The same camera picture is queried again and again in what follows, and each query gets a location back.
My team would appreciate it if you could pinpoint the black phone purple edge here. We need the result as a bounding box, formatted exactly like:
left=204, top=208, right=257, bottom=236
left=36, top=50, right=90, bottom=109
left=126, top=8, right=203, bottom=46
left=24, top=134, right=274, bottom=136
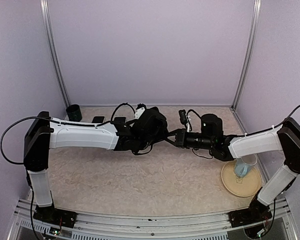
left=113, top=116, right=127, bottom=123

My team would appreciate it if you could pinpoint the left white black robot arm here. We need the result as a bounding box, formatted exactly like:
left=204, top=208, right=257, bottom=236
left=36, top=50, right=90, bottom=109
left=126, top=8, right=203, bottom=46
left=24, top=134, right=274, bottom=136
left=23, top=107, right=168, bottom=223

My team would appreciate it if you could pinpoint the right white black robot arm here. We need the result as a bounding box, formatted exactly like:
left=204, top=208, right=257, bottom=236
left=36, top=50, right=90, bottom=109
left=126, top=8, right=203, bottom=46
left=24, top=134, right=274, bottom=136
left=165, top=113, right=300, bottom=222

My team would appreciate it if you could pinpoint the light blue mug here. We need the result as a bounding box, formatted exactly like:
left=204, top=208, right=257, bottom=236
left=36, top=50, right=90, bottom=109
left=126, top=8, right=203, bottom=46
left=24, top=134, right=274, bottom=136
left=234, top=154, right=258, bottom=178

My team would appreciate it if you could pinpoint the beige round plate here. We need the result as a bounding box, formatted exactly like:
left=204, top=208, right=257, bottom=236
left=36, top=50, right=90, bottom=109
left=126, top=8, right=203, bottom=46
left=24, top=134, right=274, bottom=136
left=220, top=161, right=262, bottom=198

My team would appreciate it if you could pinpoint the dark green cup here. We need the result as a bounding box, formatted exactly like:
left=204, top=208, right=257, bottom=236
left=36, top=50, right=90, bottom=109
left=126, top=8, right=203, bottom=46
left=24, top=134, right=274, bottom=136
left=66, top=104, right=82, bottom=122

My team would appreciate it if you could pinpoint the front aluminium rail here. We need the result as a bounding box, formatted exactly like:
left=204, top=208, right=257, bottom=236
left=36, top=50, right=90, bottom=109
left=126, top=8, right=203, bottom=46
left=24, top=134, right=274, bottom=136
left=7, top=197, right=297, bottom=240

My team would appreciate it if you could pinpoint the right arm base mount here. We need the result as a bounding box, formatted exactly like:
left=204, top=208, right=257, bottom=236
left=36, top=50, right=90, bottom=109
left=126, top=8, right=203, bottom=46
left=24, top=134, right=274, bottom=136
left=228, top=201, right=273, bottom=228

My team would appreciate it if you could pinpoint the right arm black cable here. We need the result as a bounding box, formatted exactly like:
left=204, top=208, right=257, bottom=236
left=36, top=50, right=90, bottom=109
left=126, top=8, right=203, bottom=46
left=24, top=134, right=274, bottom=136
left=244, top=101, right=300, bottom=137

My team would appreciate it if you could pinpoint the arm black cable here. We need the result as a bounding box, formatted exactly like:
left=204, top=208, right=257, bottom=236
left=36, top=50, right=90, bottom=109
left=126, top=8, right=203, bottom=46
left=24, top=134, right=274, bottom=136
left=0, top=116, right=51, bottom=166
left=244, top=101, right=300, bottom=137

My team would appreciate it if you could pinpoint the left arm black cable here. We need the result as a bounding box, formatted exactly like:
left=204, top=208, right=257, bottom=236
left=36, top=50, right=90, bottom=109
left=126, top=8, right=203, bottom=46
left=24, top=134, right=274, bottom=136
left=0, top=116, right=51, bottom=166

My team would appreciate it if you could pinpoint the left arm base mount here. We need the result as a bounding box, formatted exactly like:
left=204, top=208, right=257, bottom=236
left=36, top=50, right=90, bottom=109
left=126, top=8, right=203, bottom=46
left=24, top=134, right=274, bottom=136
left=33, top=205, right=78, bottom=229

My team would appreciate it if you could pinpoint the right aluminium frame post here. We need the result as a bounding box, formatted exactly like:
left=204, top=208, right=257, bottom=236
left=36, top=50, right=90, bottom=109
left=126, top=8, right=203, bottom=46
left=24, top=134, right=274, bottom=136
left=230, top=0, right=262, bottom=111

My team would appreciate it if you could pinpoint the aluminium frame post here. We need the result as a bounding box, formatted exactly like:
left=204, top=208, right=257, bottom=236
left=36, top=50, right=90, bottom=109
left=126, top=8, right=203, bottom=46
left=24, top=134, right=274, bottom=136
left=230, top=0, right=262, bottom=111
left=40, top=0, right=71, bottom=108

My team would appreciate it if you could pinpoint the left aluminium frame post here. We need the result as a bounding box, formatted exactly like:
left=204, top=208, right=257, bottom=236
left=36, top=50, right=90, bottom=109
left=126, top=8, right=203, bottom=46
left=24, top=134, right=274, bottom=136
left=40, top=0, right=71, bottom=108

